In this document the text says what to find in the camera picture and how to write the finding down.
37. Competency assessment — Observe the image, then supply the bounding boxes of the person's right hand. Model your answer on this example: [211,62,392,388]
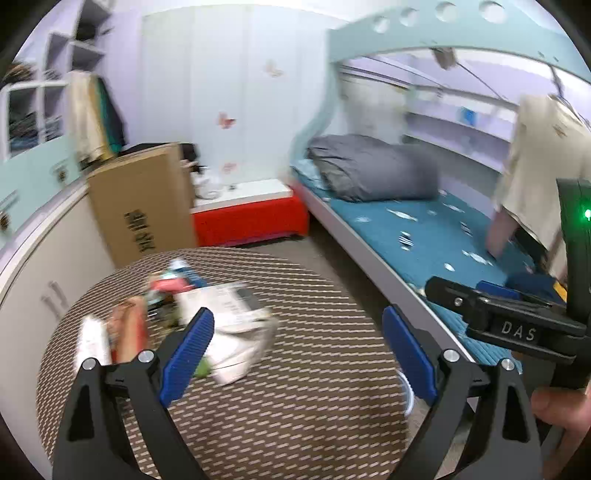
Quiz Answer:
[530,387,591,480]

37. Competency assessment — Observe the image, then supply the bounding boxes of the blue wrapper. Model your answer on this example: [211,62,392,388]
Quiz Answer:
[167,259,207,288]

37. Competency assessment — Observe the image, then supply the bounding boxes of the clothes hanger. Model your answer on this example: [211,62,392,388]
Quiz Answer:
[549,64,588,121]

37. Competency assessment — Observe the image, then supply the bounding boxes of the orange snack wrapper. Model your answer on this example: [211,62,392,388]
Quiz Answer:
[111,296,149,366]

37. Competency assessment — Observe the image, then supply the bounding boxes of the beige hanging object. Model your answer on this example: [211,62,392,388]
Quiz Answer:
[431,46,459,71]

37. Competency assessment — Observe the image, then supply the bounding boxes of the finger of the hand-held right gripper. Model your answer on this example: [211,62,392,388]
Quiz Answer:
[476,280,568,311]
[425,276,587,355]

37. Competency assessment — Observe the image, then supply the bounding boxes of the black hanging jacket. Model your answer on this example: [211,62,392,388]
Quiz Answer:
[110,88,129,149]

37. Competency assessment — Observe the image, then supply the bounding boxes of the brown dotted round tablecloth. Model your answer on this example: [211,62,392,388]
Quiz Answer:
[36,248,413,479]

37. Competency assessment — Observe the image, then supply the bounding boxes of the white cloth bundle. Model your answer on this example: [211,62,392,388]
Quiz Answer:
[193,165,223,200]

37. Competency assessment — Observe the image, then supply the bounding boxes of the teal bunk bed frame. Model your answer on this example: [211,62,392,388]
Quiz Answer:
[288,0,591,370]

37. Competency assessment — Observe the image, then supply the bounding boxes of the folded dark clothes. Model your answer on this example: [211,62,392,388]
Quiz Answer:
[8,110,38,152]

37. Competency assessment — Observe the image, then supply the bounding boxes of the person in beige shirt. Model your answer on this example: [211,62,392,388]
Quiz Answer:
[485,94,591,278]

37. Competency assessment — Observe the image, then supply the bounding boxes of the green hanging jacket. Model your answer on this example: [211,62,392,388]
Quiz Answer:
[95,76,123,154]

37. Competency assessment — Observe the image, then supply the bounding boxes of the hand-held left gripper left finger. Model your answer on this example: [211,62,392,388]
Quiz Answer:
[52,307,216,480]

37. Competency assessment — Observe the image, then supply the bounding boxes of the pink wrapper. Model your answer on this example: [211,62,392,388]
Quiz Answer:
[147,276,195,302]

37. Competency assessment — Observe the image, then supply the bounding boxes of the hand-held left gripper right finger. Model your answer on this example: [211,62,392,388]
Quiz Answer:
[382,305,544,480]

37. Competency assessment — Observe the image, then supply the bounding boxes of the lavender stair shelf unit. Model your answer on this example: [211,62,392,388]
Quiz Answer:
[0,0,122,241]

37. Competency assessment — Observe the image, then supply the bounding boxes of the red bench with white top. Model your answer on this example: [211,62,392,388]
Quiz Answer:
[191,178,310,248]

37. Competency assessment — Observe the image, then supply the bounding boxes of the lavender bed wall shelf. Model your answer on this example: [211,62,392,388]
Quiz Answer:
[404,87,519,172]

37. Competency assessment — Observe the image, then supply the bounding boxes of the blue candy print bedsheet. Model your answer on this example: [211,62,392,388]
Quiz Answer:
[318,187,570,372]

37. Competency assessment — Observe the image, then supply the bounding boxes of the pile of clothes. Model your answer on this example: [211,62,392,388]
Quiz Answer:
[1,62,36,86]

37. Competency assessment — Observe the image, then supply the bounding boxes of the black cloth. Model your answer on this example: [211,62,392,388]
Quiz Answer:
[121,143,199,163]

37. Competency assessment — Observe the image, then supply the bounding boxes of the dark blue garment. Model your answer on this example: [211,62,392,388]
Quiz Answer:
[505,271,563,297]

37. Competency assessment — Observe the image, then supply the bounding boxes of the tall cardboard box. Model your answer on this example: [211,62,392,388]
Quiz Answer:
[87,143,199,268]

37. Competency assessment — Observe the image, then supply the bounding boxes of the white snack packet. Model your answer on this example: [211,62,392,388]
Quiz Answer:
[75,315,112,376]

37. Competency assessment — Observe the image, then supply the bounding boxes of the white low cabinet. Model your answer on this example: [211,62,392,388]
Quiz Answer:
[0,179,117,334]

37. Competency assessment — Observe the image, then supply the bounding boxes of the blue checkered pillow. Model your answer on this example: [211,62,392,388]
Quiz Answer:
[291,159,331,191]

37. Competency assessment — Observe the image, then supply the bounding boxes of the grey duvet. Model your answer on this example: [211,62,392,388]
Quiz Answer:
[308,134,440,203]

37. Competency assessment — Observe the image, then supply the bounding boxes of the cream hanging hoodie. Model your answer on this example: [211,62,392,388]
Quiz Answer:
[68,71,110,163]

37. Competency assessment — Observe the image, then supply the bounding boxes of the white paper package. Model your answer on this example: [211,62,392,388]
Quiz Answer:
[178,282,280,387]

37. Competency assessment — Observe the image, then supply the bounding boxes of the white wardrobe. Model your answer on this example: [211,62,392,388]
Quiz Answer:
[140,2,352,186]

